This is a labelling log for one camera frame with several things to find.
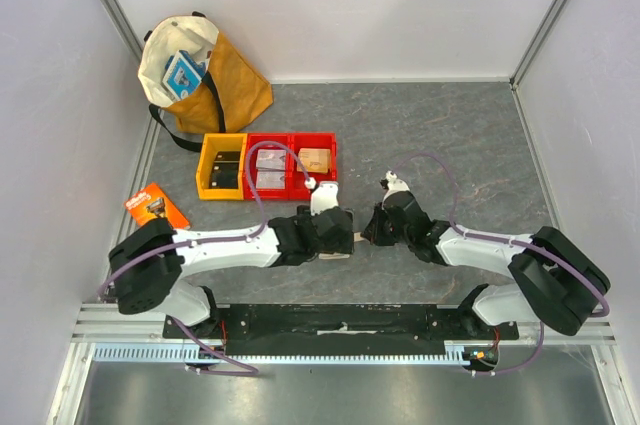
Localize beige leather card holder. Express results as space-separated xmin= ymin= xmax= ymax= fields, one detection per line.
xmin=317 ymin=232 xmax=364 ymax=260

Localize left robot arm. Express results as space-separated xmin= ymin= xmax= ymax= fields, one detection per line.
xmin=108 ymin=206 xmax=354 ymax=338

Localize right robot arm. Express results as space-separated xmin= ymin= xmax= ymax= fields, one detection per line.
xmin=361 ymin=191 xmax=611 ymax=339

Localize lower silver card stack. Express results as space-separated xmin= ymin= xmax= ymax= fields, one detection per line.
xmin=255 ymin=170 xmax=286 ymax=190

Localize black cards in yellow bin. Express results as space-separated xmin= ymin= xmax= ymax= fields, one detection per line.
xmin=210 ymin=151 xmax=241 ymax=189

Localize red right plastic bin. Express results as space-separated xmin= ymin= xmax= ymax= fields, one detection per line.
xmin=286 ymin=132 xmax=337 ymax=201

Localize red plastic bin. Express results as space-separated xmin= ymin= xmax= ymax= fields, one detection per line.
xmin=286 ymin=132 xmax=337 ymax=201
xmin=242 ymin=133 xmax=289 ymax=201

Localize red middle plastic bin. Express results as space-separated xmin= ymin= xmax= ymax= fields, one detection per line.
xmin=242 ymin=133 xmax=289 ymax=201

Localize yellow plastic bin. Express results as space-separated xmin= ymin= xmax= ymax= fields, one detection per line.
xmin=196 ymin=133 xmax=247 ymax=201

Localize mustard and white tote bag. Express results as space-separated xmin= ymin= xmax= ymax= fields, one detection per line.
xmin=138 ymin=12 xmax=273 ymax=152

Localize orange razor box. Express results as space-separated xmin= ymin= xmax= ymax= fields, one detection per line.
xmin=124 ymin=183 xmax=191 ymax=230

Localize blue razor box in bag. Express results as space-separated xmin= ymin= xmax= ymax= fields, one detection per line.
xmin=162 ymin=50 xmax=207 ymax=101

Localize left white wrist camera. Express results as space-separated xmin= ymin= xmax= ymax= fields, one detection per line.
xmin=304 ymin=177 xmax=339 ymax=216

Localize grey cable duct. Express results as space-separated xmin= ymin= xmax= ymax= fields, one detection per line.
xmin=93 ymin=343 xmax=470 ymax=366

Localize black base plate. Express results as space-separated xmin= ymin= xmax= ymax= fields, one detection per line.
xmin=189 ymin=304 xmax=519 ymax=357

